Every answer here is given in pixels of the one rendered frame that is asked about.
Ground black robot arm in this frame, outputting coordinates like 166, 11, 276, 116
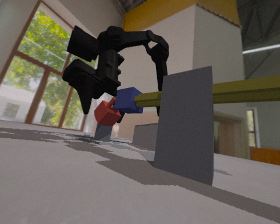
66, 25, 169, 91

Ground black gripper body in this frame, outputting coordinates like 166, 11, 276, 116
62, 59, 121, 97

